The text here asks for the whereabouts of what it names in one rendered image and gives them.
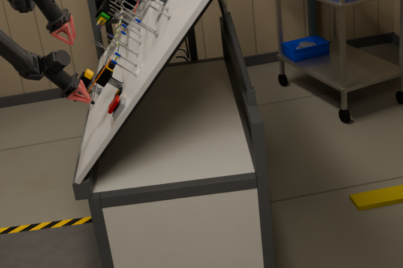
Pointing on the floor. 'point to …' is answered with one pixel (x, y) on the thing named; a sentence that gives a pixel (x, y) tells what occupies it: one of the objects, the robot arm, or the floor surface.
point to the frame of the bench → (191, 188)
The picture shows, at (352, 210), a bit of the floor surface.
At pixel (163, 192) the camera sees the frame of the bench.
